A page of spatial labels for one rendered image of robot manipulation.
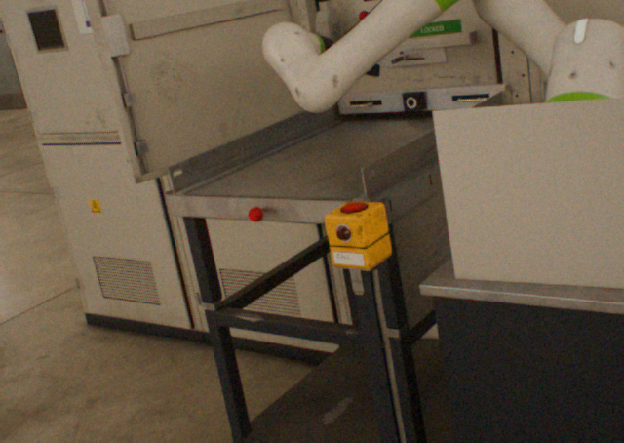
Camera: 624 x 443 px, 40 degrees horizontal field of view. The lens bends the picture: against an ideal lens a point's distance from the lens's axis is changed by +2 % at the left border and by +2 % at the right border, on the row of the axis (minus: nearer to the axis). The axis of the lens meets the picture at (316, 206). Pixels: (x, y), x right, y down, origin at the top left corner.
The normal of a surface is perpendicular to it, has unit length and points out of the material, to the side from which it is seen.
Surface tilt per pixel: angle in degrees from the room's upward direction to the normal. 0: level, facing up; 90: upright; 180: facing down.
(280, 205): 90
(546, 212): 90
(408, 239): 90
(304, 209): 90
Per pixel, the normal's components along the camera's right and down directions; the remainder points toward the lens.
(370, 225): 0.80, 0.03
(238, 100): 0.60, 0.12
